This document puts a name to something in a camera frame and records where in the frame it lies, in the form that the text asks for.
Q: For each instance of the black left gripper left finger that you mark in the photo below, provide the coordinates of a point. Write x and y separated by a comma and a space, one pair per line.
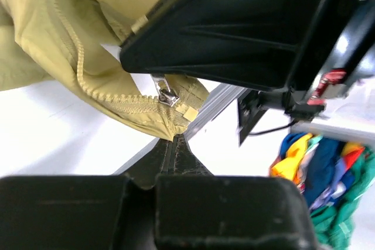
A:
84, 212

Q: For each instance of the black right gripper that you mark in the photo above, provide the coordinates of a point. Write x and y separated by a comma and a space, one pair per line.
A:
340, 53

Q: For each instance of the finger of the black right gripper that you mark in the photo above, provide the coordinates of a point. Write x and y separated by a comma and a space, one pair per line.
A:
251, 43

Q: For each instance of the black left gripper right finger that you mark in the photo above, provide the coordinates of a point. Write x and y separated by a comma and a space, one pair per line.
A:
194, 210

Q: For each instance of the silver zipper slider pull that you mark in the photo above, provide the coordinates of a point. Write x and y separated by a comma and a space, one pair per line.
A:
166, 95

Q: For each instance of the olive yellow zip jacket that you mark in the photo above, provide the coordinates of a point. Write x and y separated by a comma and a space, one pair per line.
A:
63, 40

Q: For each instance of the colourful cloth pile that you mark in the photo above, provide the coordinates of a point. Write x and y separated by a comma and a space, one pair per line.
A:
332, 176

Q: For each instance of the aluminium table front rail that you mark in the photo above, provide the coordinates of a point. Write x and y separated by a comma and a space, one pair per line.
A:
218, 100

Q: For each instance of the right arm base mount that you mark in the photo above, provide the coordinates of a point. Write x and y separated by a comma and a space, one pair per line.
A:
251, 108

